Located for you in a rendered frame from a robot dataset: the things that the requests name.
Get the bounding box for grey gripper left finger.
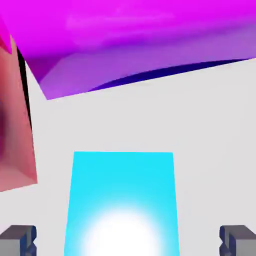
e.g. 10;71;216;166
0;224;38;256

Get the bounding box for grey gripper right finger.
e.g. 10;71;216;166
219;224;256;256

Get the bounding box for small cyan cube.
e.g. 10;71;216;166
63;151;181;256

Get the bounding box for large red box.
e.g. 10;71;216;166
0;31;38;193

